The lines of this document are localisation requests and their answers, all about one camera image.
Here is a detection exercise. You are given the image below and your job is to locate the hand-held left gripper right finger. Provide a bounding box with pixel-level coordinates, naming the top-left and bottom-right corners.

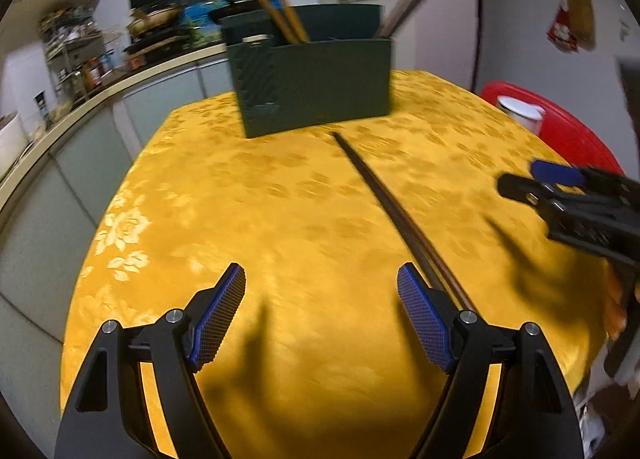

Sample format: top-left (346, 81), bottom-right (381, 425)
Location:
top-left (396, 262), bottom-right (586, 459)

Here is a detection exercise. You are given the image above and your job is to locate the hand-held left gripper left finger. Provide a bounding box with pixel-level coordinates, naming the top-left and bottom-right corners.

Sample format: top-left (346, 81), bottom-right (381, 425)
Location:
top-left (54, 262), bottom-right (247, 459)

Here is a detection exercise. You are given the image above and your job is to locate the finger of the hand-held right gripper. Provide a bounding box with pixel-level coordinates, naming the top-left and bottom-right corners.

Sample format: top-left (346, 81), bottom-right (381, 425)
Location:
top-left (530, 159), bottom-right (626, 192)
top-left (497, 173), bottom-right (568, 212)

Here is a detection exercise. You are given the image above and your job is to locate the dark green utensil holder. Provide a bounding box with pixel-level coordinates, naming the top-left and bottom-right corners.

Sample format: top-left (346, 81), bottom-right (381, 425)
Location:
top-left (220, 3), bottom-right (394, 140)

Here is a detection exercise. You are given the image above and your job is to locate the person's right hand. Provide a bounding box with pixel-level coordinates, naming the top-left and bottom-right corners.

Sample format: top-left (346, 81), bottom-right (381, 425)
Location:
top-left (606, 266), bottom-right (640, 340)

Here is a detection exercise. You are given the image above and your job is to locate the red plastic stool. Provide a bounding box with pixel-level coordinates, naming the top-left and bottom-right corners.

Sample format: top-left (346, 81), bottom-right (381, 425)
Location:
top-left (480, 80), bottom-right (626, 180)

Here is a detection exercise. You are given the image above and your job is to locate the white cup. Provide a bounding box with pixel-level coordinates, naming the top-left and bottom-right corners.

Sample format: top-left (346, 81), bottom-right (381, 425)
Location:
top-left (496, 95), bottom-right (547, 134)

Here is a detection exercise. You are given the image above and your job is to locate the yellow floral tablecloth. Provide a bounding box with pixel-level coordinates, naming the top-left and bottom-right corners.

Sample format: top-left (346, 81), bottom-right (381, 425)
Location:
top-left (59, 70), bottom-right (626, 459)

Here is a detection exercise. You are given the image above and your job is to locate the hanging red cloth bag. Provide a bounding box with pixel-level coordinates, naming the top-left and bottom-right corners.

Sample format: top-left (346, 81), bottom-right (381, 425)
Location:
top-left (545, 6), bottom-right (576, 52)

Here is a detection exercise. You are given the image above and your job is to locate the hanging tan cloth bag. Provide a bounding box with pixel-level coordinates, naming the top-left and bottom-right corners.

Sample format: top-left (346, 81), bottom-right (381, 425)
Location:
top-left (565, 0), bottom-right (596, 50)

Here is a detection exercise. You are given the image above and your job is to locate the kitchen counter cabinet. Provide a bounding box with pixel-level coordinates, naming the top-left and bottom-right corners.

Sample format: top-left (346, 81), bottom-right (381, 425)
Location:
top-left (0, 41), bottom-right (241, 400)

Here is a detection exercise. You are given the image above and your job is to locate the white rice cooker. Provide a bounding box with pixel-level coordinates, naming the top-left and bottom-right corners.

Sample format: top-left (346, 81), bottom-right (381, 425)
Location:
top-left (0, 111), bottom-right (27, 180)

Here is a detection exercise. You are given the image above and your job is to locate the black pan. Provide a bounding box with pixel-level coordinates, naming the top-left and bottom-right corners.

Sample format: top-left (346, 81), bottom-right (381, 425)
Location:
top-left (207, 1), bottom-right (266, 24)

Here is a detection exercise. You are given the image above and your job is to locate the blue scenic backsplash panel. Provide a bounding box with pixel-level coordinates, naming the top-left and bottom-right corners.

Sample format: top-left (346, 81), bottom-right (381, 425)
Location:
top-left (182, 0), bottom-right (281, 42)

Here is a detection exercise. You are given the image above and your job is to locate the brass wok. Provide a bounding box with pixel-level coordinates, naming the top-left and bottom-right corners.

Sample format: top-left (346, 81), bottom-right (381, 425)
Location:
top-left (125, 4), bottom-right (186, 37)

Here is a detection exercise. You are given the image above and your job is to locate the metal spice rack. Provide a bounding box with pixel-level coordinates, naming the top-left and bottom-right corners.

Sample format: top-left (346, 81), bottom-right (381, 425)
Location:
top-left (39, 4), bottom-right (121, 100)

